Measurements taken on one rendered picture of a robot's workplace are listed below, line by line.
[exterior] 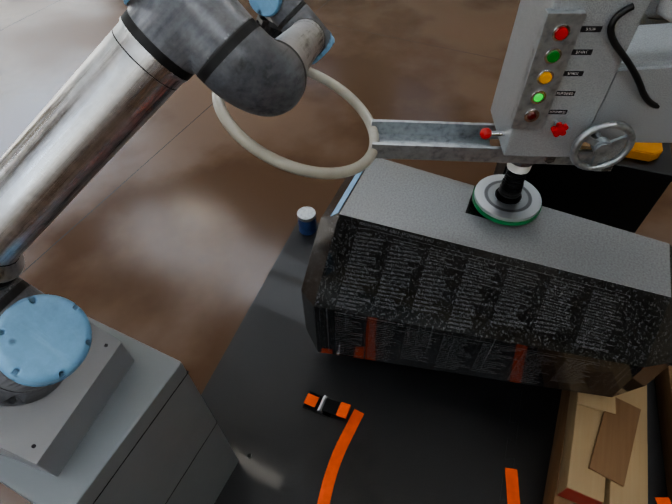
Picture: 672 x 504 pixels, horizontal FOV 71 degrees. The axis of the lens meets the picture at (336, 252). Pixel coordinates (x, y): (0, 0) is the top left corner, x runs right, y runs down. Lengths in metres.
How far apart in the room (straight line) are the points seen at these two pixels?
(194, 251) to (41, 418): 1.61
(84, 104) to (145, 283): 1.90
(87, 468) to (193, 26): 0.94
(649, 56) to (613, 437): 1.24
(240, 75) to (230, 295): 1.80
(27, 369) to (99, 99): 0.45
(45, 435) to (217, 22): 0.88
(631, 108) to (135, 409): 1.41
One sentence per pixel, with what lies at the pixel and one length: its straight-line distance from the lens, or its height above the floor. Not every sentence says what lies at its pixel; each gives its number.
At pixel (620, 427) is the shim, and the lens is 2.02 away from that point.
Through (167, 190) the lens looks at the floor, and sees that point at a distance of 3.05.
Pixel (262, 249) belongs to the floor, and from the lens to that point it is 2.57.
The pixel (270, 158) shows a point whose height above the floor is 1.20.
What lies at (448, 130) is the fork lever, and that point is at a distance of 1.49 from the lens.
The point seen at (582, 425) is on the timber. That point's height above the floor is 0.25.
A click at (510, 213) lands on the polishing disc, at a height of 0.87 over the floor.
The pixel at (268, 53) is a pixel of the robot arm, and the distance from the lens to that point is 0.72.
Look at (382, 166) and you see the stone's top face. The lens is 1.76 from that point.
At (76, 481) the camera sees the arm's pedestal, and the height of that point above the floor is 0.85.
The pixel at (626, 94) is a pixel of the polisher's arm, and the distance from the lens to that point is 1.38.
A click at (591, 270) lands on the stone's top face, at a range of 1.60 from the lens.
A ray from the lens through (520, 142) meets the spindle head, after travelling 1.36.
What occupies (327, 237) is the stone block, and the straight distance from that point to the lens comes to 1.61.
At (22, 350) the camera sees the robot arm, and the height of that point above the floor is 1.26.
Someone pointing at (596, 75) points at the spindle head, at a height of 1.35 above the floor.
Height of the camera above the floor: 1.93
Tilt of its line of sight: 50 degrees down
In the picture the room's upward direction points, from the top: 1 degrees counter-clockwise
